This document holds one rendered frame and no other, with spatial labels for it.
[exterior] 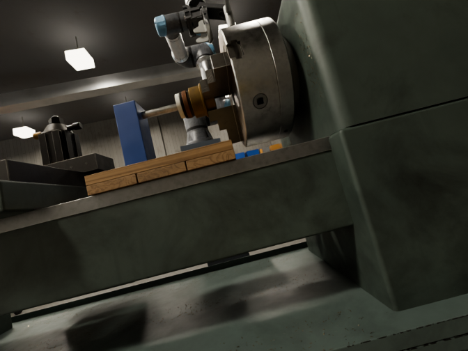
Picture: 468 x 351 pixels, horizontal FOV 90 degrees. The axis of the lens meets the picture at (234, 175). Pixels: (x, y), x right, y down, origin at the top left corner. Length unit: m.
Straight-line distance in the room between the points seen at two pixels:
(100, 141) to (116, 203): 10.93
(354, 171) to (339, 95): 0.14
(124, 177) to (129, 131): 0.20
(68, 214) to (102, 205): 0.07
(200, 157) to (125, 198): 0.17
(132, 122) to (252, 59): 0.35
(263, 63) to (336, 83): 0.16
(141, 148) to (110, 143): 10.60
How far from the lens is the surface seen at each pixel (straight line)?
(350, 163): 0.47
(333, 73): 0.51
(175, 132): 10.64
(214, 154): 0.46
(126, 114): 0.70
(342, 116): 0.48
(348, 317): 0.51
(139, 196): 0.50
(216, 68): 0.58
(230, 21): 0.78
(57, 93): 8.01
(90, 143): 11.60
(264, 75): 0.55
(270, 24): 0.63
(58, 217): 0.59
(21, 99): 8.41
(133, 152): 0.66
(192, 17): 0.98
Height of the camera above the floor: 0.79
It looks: 6 degrees up
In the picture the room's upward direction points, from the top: 14 degrees counter-clockwise
